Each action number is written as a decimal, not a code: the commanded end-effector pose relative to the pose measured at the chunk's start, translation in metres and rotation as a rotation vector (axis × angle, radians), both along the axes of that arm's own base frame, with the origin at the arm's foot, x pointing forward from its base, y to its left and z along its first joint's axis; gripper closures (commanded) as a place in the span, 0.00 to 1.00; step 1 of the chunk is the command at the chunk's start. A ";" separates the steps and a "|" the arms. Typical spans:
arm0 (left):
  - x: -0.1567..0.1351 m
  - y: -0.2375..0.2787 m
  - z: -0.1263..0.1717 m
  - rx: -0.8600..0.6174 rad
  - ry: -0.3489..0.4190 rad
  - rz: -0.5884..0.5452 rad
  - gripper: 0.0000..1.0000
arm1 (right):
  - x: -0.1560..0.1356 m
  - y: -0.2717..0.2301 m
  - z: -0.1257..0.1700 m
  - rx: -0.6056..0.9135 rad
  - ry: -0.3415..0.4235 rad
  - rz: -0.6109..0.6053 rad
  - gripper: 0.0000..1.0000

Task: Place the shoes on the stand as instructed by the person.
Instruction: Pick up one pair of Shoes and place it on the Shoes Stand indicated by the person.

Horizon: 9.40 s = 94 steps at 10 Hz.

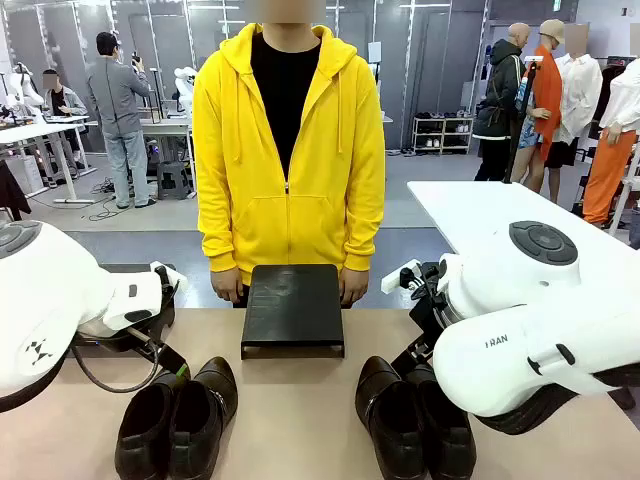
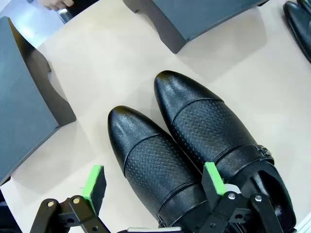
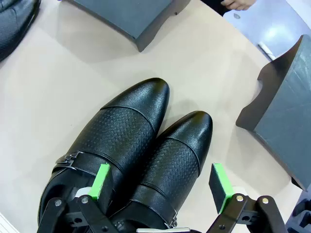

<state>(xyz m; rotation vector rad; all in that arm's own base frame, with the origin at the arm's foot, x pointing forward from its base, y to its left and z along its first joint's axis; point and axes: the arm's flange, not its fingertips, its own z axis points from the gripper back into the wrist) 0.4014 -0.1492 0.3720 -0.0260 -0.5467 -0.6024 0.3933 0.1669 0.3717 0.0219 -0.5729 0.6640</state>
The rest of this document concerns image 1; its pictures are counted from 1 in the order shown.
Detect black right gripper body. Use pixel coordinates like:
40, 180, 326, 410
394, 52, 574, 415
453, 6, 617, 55
408, 259, 452, 347

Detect mannequin in black jacket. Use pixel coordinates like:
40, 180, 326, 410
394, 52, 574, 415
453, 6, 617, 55
471, 21, 527, 183

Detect black loafer with metal buckle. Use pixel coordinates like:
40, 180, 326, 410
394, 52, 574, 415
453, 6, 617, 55
167, 355, 240, 480

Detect seated person in grey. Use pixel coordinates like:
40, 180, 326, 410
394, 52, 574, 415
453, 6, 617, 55
41, 68, 90, 169

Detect white desk with metal frame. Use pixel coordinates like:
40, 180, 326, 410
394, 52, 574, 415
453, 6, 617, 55
138, 115, 195, 197

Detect white background robot with headset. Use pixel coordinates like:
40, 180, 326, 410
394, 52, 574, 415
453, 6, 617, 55
0, 61, 47, 122

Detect dark hanging garment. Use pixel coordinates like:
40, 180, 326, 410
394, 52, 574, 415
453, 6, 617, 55
0, 159, 33, 222

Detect person's left forearm yellow sleeve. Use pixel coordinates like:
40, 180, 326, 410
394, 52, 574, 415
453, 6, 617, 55
341, 194, 387, 274

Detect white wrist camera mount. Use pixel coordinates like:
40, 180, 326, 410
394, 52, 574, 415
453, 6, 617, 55
148, 259, 189, 297
380, 259, 422, 295

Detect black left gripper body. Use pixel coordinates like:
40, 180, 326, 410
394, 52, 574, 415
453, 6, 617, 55
73, 294, 177, 354

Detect grey plastic stool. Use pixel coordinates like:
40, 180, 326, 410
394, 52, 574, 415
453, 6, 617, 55
155, 160, 194, 201

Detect white shoe rack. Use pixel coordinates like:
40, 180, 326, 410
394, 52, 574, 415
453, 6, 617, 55
411, 113, 475, 157

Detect person's right forearm yellow sleeve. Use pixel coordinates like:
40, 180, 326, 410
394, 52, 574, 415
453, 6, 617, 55
196, 194, 242, 274

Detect mannequin in orange with cap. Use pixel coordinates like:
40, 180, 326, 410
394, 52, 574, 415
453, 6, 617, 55
509, 18, 567, 195

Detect long white desk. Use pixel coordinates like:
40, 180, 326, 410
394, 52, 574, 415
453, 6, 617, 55
0, 118, 99, 205

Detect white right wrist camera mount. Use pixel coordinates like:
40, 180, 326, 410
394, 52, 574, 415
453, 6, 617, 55
380, 259, 422, 295

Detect person's left hand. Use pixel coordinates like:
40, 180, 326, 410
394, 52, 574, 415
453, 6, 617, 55
339, 265, 371, 308

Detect mannequin in orange trousers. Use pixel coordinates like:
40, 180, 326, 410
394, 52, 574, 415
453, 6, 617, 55
581, 35, 640, 225

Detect black floor cables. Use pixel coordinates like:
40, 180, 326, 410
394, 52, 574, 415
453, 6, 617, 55
87, 175, 120, 222

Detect person's right hand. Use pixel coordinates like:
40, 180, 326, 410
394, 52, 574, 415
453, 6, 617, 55
210, 267, 245, 303

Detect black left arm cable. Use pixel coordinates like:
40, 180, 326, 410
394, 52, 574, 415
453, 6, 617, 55
71, 343, 169, 394

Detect man in grey jacket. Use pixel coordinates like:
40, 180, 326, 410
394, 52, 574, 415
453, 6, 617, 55
84, 30, 158, 210

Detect person in yellow hoodie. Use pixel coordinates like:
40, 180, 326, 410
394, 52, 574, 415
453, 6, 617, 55
192, 0, 387, 307

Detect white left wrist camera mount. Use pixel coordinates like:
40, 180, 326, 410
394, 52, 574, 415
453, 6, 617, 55
148, 259, 189, 297

